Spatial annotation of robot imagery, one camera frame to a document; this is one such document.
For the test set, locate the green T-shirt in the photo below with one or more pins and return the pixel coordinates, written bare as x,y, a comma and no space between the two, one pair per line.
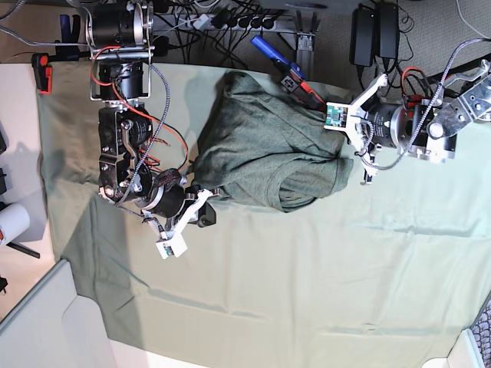
262,148

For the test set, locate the power strip with plugs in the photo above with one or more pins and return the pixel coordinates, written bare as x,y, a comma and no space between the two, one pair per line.
243,22

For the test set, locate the light green table cloth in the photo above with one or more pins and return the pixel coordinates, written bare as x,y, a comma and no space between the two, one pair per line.
385,275

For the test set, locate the white paper roll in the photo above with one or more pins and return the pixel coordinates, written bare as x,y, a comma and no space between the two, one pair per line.
14,221

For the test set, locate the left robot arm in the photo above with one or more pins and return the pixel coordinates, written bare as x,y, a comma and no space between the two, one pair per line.
429,128

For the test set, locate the black stick on table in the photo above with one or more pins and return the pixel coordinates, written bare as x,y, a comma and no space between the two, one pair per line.
24,250

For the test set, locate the blue orange clamp on cloth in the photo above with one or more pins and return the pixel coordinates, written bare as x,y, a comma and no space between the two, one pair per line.
293,80

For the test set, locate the blue orange clamp at corner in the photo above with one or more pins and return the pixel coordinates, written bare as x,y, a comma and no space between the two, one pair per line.
41,63

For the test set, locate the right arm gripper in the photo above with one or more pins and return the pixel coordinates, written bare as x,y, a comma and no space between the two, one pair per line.
206,215

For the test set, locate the black power brick pair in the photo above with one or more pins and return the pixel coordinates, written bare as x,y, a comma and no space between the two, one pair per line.
375,32

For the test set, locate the aluminium frame leg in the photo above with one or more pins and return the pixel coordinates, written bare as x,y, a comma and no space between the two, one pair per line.
306,27

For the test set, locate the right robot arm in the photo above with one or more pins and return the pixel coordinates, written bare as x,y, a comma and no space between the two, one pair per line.
120,40

